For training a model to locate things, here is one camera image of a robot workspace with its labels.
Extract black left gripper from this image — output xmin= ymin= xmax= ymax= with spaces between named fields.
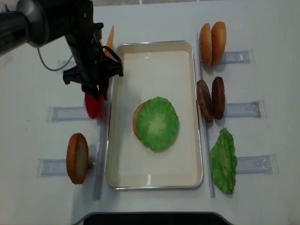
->
xmin=62 ymin=22 xmax=123 ymax=101

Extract black robot base front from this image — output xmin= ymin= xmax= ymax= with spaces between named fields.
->
xmin=74 ymin=212 xmax=230 ymax=225

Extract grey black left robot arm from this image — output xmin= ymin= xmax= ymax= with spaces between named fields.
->
xmin=0 ymin=0 xmax=123 ymax=100

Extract green lettuce on tray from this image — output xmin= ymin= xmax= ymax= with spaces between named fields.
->
xmin=136 ymin=97 xmax=179 ymax=152

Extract inner brown meat patty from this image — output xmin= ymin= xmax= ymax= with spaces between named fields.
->
xmin=197 ymin=79 xmax=213 ymax=122

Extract brown meat patty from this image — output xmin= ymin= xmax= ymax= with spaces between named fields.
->
xmin=197 ymin=79 xmax=213 ymax=122
xmin=211 ymin=76 xmax=225 ymax=120

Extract outer brown meat patty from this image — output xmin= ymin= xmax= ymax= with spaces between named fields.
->
xmin=211 ymin=76 xmax=225 ymax=120

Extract green lettuce in right rack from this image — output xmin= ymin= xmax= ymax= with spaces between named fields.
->
xmin=210 ymin=128 xmax=237 ymax=195

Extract bun base on tray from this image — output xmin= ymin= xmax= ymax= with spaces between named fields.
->
xmin=133 ymin=102 xmax=145 ymax=139

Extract bun slice in left rack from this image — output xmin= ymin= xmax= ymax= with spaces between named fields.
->
xmin=66 ymin=133 xmax=89 ymax=184

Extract metal baking tray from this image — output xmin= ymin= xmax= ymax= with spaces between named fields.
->
xmin=105 ymin=41 xmax=203 ymax=189

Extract inner top bun half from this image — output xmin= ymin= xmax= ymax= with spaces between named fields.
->
xmin=199 ymin=23 xmax=212 ymax=67

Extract bun half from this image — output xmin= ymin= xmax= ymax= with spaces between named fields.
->
xmin=211 ymin=22 xmax=226 ymax=66
xmin=199 ymin=23 xmax=212 ymax=67

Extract outer top bun half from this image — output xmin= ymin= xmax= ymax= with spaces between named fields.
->
xmin=211 ymin=22 xmax=226 ymax=66

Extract clear pusher rail, tomato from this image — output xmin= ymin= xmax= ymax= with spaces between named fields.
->
xmin=46 ymin=106 xmax=90 ymax=122

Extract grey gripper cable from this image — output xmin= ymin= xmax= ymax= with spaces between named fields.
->
xmin=36 ymin=47 xmax=74 ymax=71

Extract clear pusher rail, bun slice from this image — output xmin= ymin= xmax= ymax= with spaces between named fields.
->
xmin=35 ymin=158 xmax=97 ymax=177

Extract clear pusher rail, buns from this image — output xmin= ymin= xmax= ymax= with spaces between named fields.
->
xmin=220 ymin=49 xmax=255 ymax=64

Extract clear pusher rail, patties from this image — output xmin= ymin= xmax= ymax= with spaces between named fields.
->
xmin=224 ymin=100 xmax=267 ymax=118

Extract clear pusher rail, lettuce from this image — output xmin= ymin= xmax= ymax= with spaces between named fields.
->
xmin=236 ymin=154 xmax=278 ymax=174

